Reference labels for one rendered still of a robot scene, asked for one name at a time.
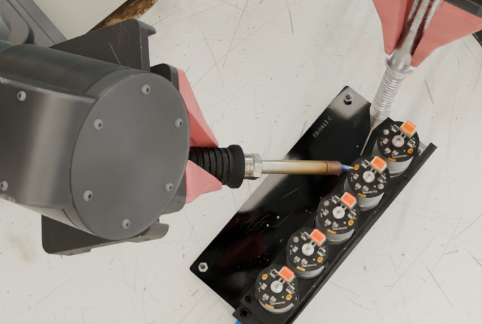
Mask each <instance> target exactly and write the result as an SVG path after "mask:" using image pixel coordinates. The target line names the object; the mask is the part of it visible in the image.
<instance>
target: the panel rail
mask: <svg viewBox="0 0 482 324"><path fill-rule="evenodd" d="M436 149H437V146H436V145H434V144H433V143H431V142H430V144H429V145H428V146H427V148H426V149H425V150H424V151H423V152H422V153H421V154H420V155H419V154H418V153H416V152H415V154H413V157H414V158H416V159H417V160H416V161H415V162H414V163H413V164H412V165H411V166H410V168H409V169H408V170H407V172H406V173H405V174H404V175H403V177H402V178H401V179H400V180H399V181H398V182H397V184H396V185H395V186H394V187H393V189H392V190H391V191H390V190H389V189H388V188H386V189H385V190H384V191H383V192H384V193H385V194H386V195H387V196H386V197H385V198H384V199H383V201H382V202H381V203H380V204H379V206H378V207H377V208H376V209H375V210H374V211H373V213H372V214H371V215H370V216H369V218H368V219H367V220H366V221H365V222H364V223H363V225H362V226H361V227H360V226H358V225H357V224H355V227H354V229H355V230H356V234H355V235H354V236H353V237H352V238H351V239H350V240H349V242H348V243H347V244H346V246H345V247H344V248H343V249H342V250H341V251H340V252H339V254H338V255H337V256H336V258H335V259H334V260H333V261H332V263H331V264H329V263H328V262H327V261H325V264H324V265H323V266H324V267H325V268H326V270H325V271H324V272H323V273H322V275H321V276H320V277H319V278H318V279H317V280H316V281H315V283H314V284H313V285H312V287H311V288H310V289H309V290H308V292H307V293H306V294H305V295H304V296H303V297H302V299H301V300H300V301H299V302H298V301H297V300H296V299H295V298H294V301H293V302H292V304H294V305H295V307H294V308H293V309H292V310H291V312H290V313H289V314H288V316H287V317H286V318H285V320H284V321H283V322H282V323H281V324H293V323H294V321H295V320H296V319H297V317H298V316H299V315H300V314H301V313H302V312H303V311H304V309H305V308H306V307H307V305H308V304H309V303H310V302H311V301H312V299H314V297H315V296H316V295H317V293H318V292H319V291H320V290H321V288H322V287H323V286H324V285H325V284H326V283H327V281H328V280H329V279H330V278H331V276H332V275H333V274H334V273H335V271H337V269H338V268H339V267H340V266H341V264H342V263H343V262H344V260H345V259H346V258H347V257H348V256H349V255H350V254H351V252H352V251H353V250H354V248H355V247H356V246H357V245H358V243H360V241H361V240H362V239H363V238H364V236H365V235H366V234H367V232H368V231H369V230H370V229H371V228H372V227H373V226H374V224H375V223H376V222H377V220H378V219H379V218H380V216H381V215H383V213H384V212H385V211H386V210H387V208H388V207H389V206H390V204H391V203H392V202H393V201H394V200H395V199H396V198H397V196H398V195H399V194H400V192H401V191H402V190H403V189H404V187H406V185H407V184H408V183H409V182H410V180H411V179H412V178H413V177H414V175H415V174H416V173H417V172H418V171H419V170H420V168H421V167H422V166H423V165H424V163H425V162H426V161H427V159H429V157H430V156H431V155H432V154H433V153H434V151H435V150H436Z"/></svg>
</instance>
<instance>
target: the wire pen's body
mask: <svg viewBox="0 0 482 324"><path fill-rule="evenodd" d="M440 2H441V0H415V1H414V3H413V5H412V8H411V10H410V13H409V15H408V17H407V20H406V22H405V25H404V27H403V30H402V33H401V36H400V38H399V41H398V43H397V46H396V47H395V49H394V51H393V53H392V54H391V55H390V56H389V55H388V54H387V55H386V57H385V60H384V63H385V66H386V70H385V73H384V76H383V78H382V81H381V82H380V85H379V87H378V90H377V93H376V95H375V96H374V99H373V102H372V104H371V107H370V112H371V114H372V115H373V116H374V117H376V118H379V119H385V118H387V117H389V114H390V113H391V111H392V108H393V106H394V104H395V102H396V99H397V97H398V95H399V93H400V90H401V89H402V86H403V84H404V82H405V80H406V77H407V76H409V75H411V74H412V73H414V71H415V70H416V67H412V66H410V63H411V60H412V56H413V54H414V52H415V50H416V48H417V46H418V44H419V43H420V40H421V39H422V37H423V35H424V33H425V32H426V30H427V28H428V26H429V24H430V22H431V21H432V19H433V17H434V15H435V13H436V11H437V9H438V7H439V4H440Z"/></svg>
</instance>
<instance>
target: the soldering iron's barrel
mask: <svg viewBox="0 0 482 324"><path fill-rule="evenodd" d="M244 155H245V177H244V180H256V179H258V178H260V177H261V176H262V174H316V175H339V174H340V173H341V171H342V165H341V163H340V162H339V161H289V160H261V157H260V155H259V153H251V154H249V153H244Z"/></svg>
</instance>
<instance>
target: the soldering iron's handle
mask: <svg viewBox="0 0 482 324"><path fill-rule="evenodd" d="M188 160H190V161H192V162H193V163H195V164H197V165H198V166H199V167H201V168H203V169H204V170H205V171H206V172H208V173H210V174H211V175H213V176H214V177H215V178H217V179H218V180H219V181H220V182H221V183H222V185H227V186H228V187H229V188H231V189H238V188H239V187H241V185H242V182H243V180H244V177H245V155H244V152H243V149H242V147H241V146H240V145H238V144H231V145H229V146H228V147H227V148H219V147H216V148H215V147H210V148H209V147H190V149H189V157H188Z"/></svg>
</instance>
